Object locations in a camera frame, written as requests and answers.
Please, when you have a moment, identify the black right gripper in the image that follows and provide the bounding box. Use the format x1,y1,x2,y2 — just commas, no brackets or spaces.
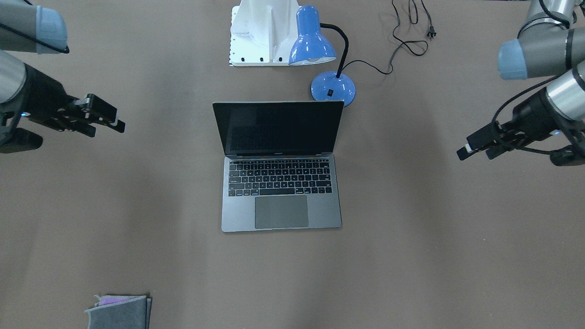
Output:
22,64,126,138

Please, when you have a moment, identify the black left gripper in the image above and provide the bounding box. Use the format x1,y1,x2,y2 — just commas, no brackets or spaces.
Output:
456,88,564,161

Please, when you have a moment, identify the grey laptop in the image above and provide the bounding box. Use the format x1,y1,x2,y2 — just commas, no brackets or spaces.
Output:
213,101,344,233

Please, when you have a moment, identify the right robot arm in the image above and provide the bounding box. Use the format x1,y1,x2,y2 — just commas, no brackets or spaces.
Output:
1,0,125,137

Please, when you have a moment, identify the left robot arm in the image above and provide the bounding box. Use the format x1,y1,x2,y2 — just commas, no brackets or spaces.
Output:
457,0,585,166

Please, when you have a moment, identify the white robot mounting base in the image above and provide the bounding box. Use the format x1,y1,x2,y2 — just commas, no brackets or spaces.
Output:
229,0,300,67

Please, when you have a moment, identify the folded grey cloth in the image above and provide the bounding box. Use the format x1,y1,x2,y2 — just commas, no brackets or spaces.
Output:
85,295,152,329

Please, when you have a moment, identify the blue desk lamp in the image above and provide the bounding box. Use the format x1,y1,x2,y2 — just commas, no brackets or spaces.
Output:
288,5,356,107

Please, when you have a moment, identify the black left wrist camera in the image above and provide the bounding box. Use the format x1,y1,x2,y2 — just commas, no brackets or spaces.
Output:
549,145,585,166

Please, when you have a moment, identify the black lamp power cable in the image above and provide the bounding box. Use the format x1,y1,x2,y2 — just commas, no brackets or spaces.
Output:
340,0,437,75

